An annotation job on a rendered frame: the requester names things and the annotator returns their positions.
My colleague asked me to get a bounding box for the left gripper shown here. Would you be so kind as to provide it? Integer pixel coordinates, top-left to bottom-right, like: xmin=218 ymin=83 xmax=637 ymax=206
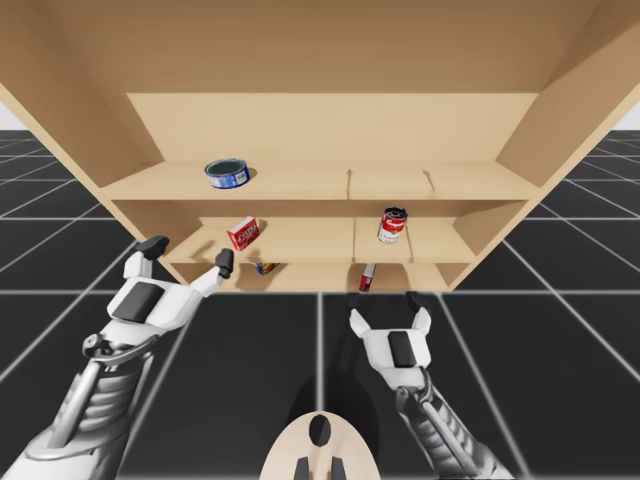
xmin=103 ymin=235 xmax=236 ymax=338

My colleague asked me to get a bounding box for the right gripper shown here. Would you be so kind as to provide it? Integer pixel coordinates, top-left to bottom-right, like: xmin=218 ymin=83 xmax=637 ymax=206
xmin=345 ymin=289 xmax=434 ymax=391

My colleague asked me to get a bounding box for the dark red carton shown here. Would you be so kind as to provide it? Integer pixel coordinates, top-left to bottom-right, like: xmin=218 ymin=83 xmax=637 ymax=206
xmin=358 ymin=262 xmax=378 ymax=293

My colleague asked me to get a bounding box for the red and white can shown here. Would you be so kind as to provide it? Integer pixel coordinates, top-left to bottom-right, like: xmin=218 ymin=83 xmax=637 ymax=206
xmin=376 ymin=205 xmax=409 ymax=246

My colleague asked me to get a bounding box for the blue flat can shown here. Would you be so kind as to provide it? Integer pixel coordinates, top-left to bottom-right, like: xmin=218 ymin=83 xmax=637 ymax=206
xmin=203 ymin=157 xmax=252 ymax=192

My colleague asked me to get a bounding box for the tan robot part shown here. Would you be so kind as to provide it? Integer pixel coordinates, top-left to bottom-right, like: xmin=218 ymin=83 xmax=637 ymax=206
xmin=259 ymin=409 xmax=378 ymax=480

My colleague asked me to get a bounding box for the pale wooden shelf unit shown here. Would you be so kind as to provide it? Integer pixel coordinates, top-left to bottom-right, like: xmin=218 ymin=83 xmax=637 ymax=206
xmin=0 ymin=0 xmax=640 ymax=294

